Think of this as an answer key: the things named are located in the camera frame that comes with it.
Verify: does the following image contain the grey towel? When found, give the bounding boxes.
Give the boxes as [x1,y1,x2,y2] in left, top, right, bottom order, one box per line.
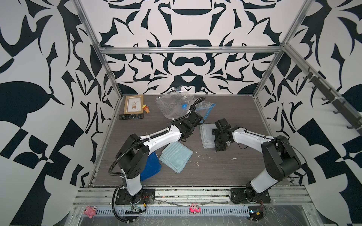
[200,123,221,152]

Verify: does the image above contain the clear plastic vacuum bag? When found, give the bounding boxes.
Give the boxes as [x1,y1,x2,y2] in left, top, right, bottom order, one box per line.
[155,86,216,120]

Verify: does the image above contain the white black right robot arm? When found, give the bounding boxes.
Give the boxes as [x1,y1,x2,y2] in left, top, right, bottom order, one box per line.
[213,119,302,200]

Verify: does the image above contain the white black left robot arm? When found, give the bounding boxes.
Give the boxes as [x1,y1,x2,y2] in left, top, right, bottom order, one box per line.
[108,112,203,198]

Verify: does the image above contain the light teal folded towel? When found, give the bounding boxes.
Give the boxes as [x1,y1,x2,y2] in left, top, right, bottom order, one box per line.
[159,142,193,173]

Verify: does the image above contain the dark blue folded towel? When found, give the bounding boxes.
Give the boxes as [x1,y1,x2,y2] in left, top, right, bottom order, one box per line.
[140,153,162,181]

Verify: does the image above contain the ice cream cone toy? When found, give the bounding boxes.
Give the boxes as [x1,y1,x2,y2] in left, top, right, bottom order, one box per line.
[142,105,150,114]

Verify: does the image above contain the black tv remote control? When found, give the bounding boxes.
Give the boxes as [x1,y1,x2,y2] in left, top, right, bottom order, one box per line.
[118,114,144,120]

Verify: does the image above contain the black electronics box with led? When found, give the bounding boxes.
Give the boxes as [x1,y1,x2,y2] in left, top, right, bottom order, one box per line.
[248,208,267,222]

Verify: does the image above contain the small green circuit board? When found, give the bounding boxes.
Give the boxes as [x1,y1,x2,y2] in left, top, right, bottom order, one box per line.
[128,205,143,214]

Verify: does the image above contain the black corrugated cable conduit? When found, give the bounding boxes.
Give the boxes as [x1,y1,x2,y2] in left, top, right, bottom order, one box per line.
[108,132,170,177]

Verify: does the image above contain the wooden picture frame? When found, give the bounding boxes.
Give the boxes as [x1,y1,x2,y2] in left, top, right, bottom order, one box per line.
[123,95,144,115]

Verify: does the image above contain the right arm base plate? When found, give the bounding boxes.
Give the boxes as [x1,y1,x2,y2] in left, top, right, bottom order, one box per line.
[230,187,271,204]

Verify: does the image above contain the white slotted cable duct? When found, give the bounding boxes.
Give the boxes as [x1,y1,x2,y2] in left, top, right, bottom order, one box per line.
[96,205,251,218]

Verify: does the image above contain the magenta toy on rail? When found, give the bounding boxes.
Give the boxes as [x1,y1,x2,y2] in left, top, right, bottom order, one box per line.
[189,203,201,214]

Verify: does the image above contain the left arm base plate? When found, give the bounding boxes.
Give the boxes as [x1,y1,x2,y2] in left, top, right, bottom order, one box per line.
[115,189,156,205]

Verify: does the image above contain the black wall hook rack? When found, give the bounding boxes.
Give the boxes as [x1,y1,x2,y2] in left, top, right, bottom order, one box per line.
[304,67,362,136]

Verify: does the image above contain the pink toy on rail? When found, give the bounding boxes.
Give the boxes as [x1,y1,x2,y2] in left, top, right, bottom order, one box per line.
[83,206,97,218]

